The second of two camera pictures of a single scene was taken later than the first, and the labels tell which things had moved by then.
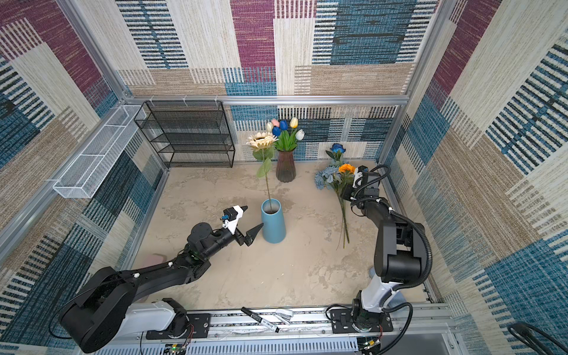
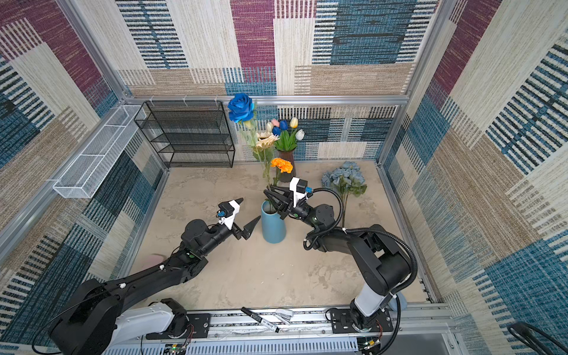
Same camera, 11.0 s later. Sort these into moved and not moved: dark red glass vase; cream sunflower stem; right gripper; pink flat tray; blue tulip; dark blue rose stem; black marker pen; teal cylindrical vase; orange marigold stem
Moved: dark blue rose stem; orange marigold stem; right gripper
Not moved: blue tulip; dark red glass vase; cream sunflower stem; pink flat tray; black marker pen; teal cylindrical vase
